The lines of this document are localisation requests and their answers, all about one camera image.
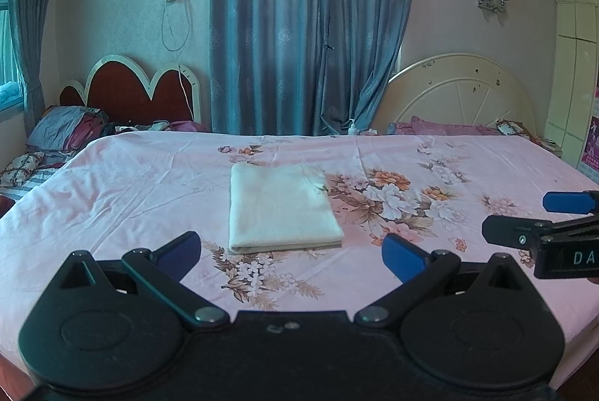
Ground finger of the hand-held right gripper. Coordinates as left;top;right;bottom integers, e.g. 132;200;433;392
543;190;599;215
482;214;565;250

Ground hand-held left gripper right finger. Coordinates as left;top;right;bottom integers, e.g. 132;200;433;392
354;233;546;329

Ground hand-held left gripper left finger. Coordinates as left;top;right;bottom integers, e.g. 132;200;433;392
51;231;231;331

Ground white knit sweater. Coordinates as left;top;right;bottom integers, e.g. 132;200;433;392
228;162;345;255

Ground pink wardrobe poster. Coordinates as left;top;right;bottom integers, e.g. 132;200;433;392
580;85;599;183

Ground pink floral bed sheet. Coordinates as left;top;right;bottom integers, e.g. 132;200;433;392
0;132;599;388

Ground floral patterned pillow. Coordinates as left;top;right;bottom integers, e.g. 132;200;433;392
496;119;546;143

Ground pink pillow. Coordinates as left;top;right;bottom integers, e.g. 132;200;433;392
395;116;501;137

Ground cream round headboard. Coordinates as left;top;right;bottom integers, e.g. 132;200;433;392
384;52;539;136

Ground cream wardrobe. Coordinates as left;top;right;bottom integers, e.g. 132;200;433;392
545;0;599;184

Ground red heart-shaped headboard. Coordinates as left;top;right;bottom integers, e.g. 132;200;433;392
59;54;203;126

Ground striped blanket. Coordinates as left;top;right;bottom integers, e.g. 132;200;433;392
0;165;71;202

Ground blue pillow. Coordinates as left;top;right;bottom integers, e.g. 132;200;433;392
25;105;109;149

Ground diamond-patterned pillow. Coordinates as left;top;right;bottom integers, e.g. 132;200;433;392
0;151;46;189

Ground wide blue curtain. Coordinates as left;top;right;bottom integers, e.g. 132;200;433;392
209;0;420;136

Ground window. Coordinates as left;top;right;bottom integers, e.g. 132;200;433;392
0;0;25;111

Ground narrow blue window curtain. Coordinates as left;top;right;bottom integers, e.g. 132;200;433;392
9;0;64;126

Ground thin white charger cable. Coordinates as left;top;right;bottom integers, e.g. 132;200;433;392
178;63;196;121

